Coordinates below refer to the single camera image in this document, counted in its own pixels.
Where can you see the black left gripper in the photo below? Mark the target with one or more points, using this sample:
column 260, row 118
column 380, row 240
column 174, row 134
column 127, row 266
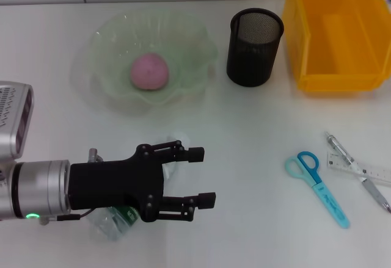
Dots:
column 113, row 185

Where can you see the clear water bottle green label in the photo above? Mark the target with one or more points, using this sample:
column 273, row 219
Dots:
column 107, row 225

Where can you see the blue scissors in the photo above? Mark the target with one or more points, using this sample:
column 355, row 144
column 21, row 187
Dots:
column 317, row 185

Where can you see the pink peach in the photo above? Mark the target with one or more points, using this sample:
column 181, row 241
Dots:
column 149, row 71

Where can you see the silver clear pen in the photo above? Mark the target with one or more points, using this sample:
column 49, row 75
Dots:
column 371, row 185

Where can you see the clear plastic ruler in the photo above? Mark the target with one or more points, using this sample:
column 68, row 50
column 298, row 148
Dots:
column 378, row 171

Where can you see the translucent green fruit bowl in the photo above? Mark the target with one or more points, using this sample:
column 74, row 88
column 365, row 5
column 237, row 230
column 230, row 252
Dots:
column 183, row 66

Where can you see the black mesh pen holder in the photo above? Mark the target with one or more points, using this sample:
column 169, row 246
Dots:
column 250, row 63

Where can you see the yellow plastic bin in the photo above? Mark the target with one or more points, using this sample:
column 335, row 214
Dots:
column 342, row 36

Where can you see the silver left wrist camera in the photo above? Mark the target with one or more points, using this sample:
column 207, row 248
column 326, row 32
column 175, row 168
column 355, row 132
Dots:
column 13, row 118

